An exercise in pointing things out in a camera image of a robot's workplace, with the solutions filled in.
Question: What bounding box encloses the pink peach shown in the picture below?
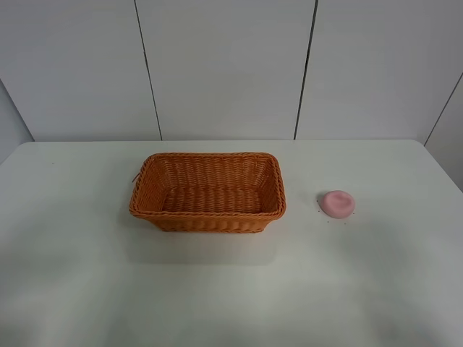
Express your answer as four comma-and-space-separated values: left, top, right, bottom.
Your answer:
320, 190, 355, 219

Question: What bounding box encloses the orange woven wicker basket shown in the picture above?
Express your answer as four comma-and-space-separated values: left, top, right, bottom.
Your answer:
129, 152, 286, 234

